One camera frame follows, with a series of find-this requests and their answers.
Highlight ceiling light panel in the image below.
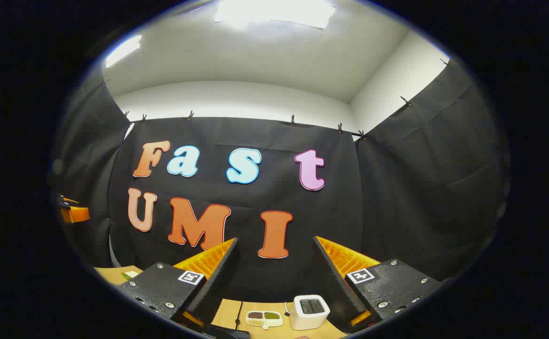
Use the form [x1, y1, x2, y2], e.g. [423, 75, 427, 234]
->
[105, 34, 142, 69]
[215, 0, 336, 30]

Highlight black induction cooktop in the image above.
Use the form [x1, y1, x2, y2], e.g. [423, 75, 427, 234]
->
[198, 323, 252, 339]

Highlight white toaster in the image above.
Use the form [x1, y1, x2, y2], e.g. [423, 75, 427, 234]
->
[289, 295, 330, 331]

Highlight white divided dish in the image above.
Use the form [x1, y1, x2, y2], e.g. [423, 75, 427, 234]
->
[246, 310, 284, 329]

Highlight row of black clips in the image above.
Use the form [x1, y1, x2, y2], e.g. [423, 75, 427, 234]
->
[101, 57, 450, 140]

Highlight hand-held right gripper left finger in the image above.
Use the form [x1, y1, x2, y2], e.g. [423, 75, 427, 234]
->
[118, 237, 239, 328]

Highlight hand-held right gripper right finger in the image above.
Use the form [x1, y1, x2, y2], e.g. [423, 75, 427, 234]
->
[313, 235, 444, 334]

